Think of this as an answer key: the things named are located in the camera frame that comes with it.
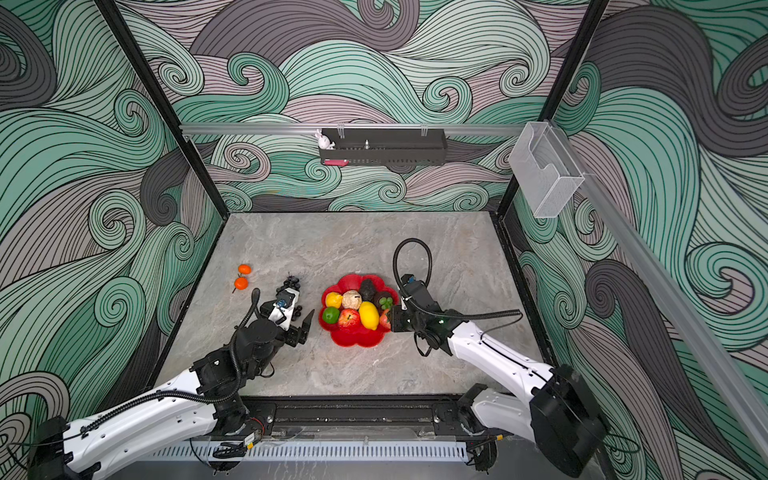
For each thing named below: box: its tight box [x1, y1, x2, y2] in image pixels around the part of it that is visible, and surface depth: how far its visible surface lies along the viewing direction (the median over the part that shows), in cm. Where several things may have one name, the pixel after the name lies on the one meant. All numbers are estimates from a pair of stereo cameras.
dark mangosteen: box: [376, 292, 394, 311], surface depth 89 cm
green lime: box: [322, 306, 340, 324], surface depth 86 cm
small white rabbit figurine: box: [314, 128, 336, 150], surface depth 87 cm
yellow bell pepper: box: [325, 292, 343, 309], surface depth 92 cm
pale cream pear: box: [342, 289, 362, 310], surface depth 90 cm
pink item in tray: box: [323, 159, 350, 166], surface depth 91 cm
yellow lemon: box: [359, 301, 379, 331], surface depth 88 cm
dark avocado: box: [360, 278, 376, 301], surface depth 94 cm
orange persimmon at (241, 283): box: [234, 277, 249, 290], surface depth 100 cm
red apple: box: [338, 308, 360, 328], surface depth 87 cm
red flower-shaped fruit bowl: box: [319, 274, 399, 347], surface depth 87 cm
